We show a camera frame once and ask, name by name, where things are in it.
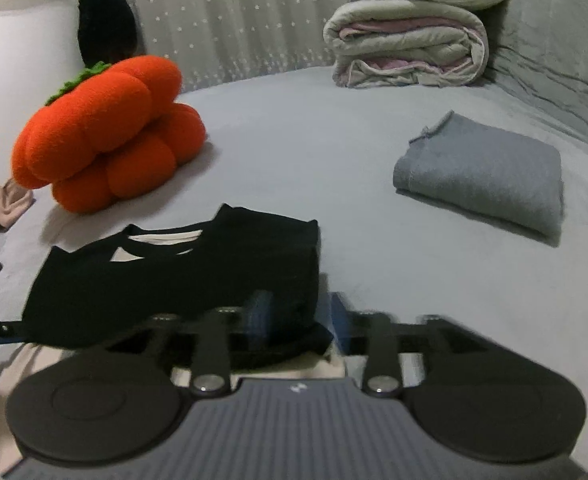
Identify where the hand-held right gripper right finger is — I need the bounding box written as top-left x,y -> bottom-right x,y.
330,292 -> 501,399

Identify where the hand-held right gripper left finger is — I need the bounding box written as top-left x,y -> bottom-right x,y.
101,290 -> 278,400

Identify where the black and cream printed shirt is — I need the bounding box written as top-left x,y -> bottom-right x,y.
4,203 -> 350,391

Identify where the beige crumpled garment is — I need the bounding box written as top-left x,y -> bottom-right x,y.
0,178 -> 36,251

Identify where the grey bed sheet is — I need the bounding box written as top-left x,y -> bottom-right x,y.
0,62 -> 588,461

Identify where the folded grey sweater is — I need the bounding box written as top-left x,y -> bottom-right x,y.
393,110 -> 564,241

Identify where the orange pumpkin plush pillow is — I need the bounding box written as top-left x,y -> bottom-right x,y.
11,56 -> 207,213

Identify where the folded grey and pink quilt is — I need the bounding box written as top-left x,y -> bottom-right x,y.
322,0 -> 490,88

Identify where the star-patterned sheer curtain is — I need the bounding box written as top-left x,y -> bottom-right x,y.
94,0 -> 360,93

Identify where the black hanging garment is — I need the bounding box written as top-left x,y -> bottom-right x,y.
76,0 -> 140,68

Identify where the grey wrinkled blanket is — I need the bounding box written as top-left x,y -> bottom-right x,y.
484,0 -> 588,171

